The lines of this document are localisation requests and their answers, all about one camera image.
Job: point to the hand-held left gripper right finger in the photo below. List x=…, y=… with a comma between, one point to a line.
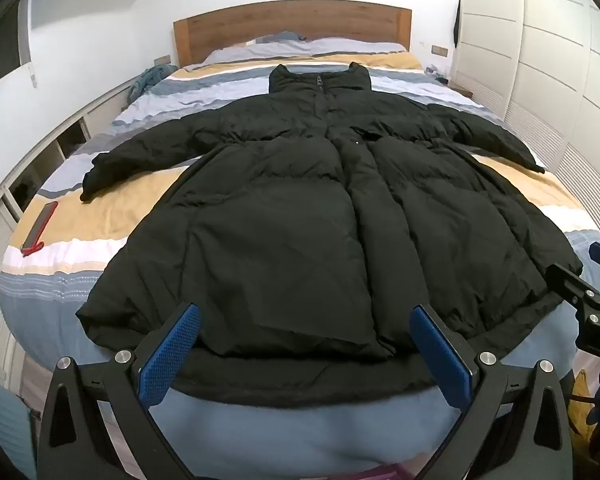
x=440, y=355

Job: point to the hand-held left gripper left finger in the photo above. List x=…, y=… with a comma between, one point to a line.
x=170, y=355

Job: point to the black puffer jacket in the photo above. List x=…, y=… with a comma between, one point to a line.
x=280, y=210

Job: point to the yellow cloth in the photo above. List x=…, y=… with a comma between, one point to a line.
x=580, y=400

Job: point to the striped bed cover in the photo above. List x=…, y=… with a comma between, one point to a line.
x=130, y=210

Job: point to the teal cloth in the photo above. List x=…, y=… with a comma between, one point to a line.
x=5, y=425

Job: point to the red-cased phone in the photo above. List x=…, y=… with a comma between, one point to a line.
x=39, y=227

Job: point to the white wardrobe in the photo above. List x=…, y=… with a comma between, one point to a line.
x=555, y=60

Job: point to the wooden nightstand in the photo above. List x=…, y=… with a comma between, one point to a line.
x=463, y=90

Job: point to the white low shelf unit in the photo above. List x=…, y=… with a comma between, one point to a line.
x=105, y=105

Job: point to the crumpled blue cloth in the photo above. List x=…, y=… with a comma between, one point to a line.
x=150, y=77

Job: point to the grey striped pillow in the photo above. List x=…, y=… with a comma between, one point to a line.
x=355, y=46
x=260, y=51

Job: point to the wooden headboard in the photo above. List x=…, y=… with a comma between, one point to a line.
x=280, y=20

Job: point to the wall socket plate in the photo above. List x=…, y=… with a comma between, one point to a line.
x=163, y=58
x=439, y=49

